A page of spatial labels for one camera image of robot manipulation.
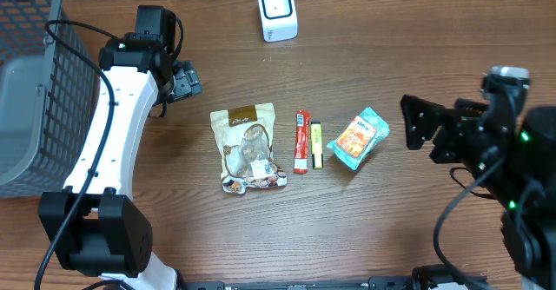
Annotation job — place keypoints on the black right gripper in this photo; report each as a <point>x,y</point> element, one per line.
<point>453,129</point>

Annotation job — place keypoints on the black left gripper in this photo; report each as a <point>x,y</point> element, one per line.
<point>184,80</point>

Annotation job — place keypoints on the teal Kleenex tissue pack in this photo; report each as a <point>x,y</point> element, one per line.
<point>357,140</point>

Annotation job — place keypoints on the brown snack pouch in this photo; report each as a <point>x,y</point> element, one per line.
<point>244,138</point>

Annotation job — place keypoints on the red snack stick packet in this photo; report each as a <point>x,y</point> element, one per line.
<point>301,142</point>

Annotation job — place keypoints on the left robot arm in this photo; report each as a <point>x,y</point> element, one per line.
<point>92,223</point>

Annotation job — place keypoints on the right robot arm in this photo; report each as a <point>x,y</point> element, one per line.
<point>513,160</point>

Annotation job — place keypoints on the white barcode scanner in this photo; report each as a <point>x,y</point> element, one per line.
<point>279,20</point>

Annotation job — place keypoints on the grey plastic mesh basket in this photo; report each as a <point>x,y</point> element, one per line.
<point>47,96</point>

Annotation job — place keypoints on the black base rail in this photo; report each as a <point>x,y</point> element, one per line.
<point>431,277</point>

